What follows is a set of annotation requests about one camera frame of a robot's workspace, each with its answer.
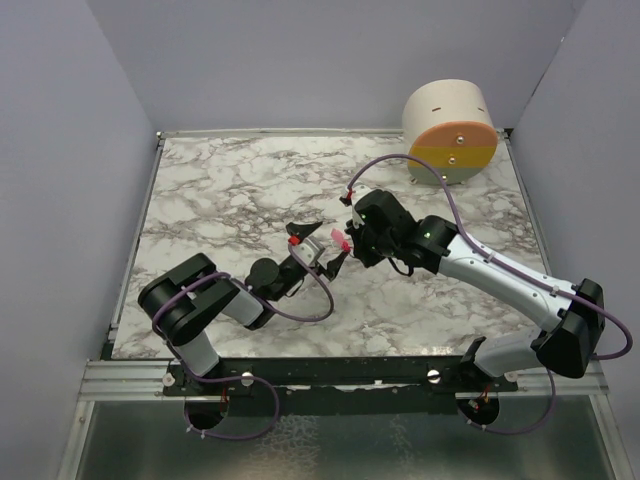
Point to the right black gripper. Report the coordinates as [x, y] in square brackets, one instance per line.
[366, 258]

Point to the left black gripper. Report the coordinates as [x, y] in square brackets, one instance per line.
[332, 266]

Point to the pink tag metal keyring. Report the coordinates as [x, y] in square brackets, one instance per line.
[340, 240]

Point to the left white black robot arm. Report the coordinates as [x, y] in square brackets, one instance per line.
[184, 301]

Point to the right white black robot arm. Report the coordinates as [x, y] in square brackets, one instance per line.
[567, 325]

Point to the black front mounting bar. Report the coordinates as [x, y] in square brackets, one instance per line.
[331, 386]

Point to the beige cylinder striped key holder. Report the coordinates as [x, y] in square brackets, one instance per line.
[447, 124]

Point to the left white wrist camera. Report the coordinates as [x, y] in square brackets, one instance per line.
[307, 251]

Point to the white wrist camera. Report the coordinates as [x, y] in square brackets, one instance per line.
[351, 196]
[307, 251]

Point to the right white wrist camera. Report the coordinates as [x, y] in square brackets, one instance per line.
[351, 196]

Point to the aluminium table frame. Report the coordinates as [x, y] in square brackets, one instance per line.
[230, 195]

